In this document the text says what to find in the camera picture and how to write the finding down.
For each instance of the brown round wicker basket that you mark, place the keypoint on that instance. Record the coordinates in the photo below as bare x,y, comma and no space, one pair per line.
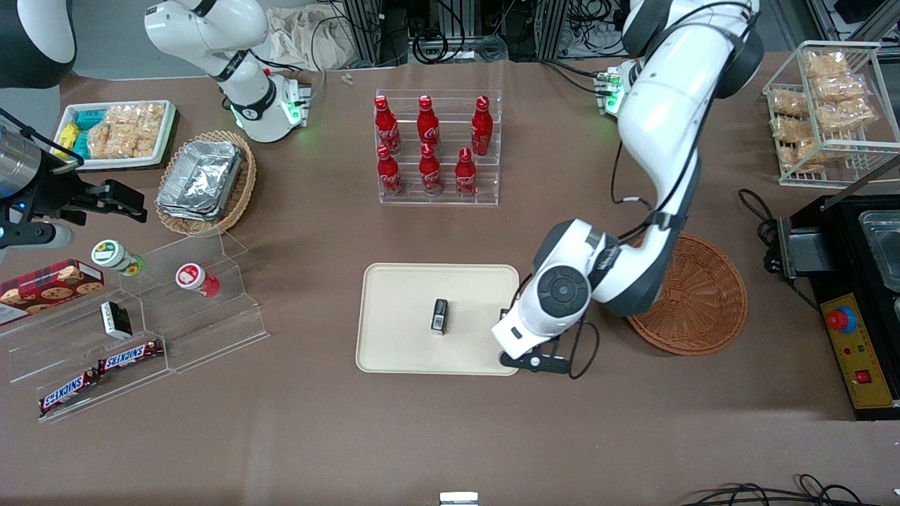
703,302

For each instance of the brown snickers bar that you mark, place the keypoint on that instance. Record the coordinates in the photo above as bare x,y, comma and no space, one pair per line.
67,393
130,356

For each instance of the beige rectangular tray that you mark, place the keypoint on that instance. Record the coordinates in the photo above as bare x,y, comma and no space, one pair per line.
401,323

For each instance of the green lidded cup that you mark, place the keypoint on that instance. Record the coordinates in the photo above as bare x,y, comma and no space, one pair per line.
112,254

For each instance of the black machine housing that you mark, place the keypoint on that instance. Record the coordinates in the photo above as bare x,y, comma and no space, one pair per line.
844,253

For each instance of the red cookie box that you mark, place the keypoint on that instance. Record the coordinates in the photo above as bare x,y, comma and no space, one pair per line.
53,287

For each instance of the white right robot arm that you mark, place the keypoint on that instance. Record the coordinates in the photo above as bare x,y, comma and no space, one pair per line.
211,28

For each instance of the clear bag of rice crackers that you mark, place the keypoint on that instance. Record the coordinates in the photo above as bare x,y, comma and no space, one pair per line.
126,130

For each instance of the yellow snack pack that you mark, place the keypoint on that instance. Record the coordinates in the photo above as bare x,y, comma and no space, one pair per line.
67,135

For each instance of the yellow control panel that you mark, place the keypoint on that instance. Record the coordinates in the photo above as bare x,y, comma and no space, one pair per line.
868,358

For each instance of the white rectangular snack tray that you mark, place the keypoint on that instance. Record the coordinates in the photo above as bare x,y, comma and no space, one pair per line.
165,133

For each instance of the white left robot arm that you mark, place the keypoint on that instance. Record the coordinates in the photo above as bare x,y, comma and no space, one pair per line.
668,105

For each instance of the small black white box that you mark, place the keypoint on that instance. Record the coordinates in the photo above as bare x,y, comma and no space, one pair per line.
116,320

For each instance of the stack of foil trays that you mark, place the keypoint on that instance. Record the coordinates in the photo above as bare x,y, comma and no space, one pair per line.
200,179

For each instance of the aluminium frame post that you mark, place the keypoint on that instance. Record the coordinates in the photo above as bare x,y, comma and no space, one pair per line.
552,28
362,31

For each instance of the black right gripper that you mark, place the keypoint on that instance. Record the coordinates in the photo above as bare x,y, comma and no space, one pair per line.
50,191

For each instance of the light oval wicker basket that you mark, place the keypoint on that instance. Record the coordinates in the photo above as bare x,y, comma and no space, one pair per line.
242,190

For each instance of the beige cloth bag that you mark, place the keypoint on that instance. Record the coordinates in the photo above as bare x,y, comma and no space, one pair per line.
302,35

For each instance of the teal snack pack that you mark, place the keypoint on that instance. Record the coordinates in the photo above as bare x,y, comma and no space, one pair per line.
81,145
89,118

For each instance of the red cola bottle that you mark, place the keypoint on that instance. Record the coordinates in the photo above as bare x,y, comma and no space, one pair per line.
465,177
481,128
389,176
386,126
430,174
427,126

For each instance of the clear acrylic bottle rack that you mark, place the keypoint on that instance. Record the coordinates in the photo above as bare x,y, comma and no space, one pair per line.
450,105

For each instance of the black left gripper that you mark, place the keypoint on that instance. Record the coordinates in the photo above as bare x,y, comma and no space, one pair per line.
503,313

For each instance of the red emergency stop button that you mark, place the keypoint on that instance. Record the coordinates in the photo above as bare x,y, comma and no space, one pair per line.
841,320

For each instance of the red lidded cup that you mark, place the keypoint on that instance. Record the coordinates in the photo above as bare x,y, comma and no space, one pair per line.
191,276

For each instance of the clear acrylic step shelf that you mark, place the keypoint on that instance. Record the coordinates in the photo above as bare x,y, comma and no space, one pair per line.
211,330

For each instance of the clear bag of fried snack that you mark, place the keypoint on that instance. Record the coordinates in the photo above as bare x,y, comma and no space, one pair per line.
826,65
844,116
801,156
793,130
840,89
789,104

